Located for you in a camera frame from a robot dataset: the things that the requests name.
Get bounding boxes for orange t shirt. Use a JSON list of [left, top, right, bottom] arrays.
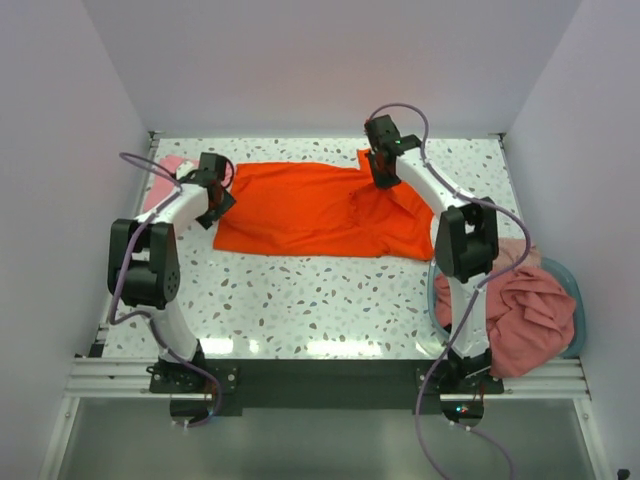
[[213, 150, 434, 261]]

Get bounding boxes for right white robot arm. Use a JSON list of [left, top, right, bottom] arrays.
[[364, 115, 498, 378]]

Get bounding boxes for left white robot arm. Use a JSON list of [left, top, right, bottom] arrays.
[[107, 152, 235, 363]]

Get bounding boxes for folded pink t shirt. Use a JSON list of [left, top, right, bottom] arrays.
[[144, 154, 236, 214]]

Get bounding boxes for beige pink t shirt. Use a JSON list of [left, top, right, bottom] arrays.
[[493, 238, 542, 271]]

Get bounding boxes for light blue plastic basket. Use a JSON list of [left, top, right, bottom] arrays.
[[426, 257, 587, 359]]

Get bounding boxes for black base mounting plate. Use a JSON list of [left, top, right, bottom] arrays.
[[149, 358, 504, 417]]

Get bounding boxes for dusty rose t shirt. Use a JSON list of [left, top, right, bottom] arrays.
[[433, 267, 579, 379]]

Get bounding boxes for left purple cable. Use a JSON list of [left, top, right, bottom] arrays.
[[108, 152, 224, 429]]

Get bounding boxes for aluminium frame rail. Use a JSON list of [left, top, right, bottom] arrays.
[[64, 358, 591, 400]]

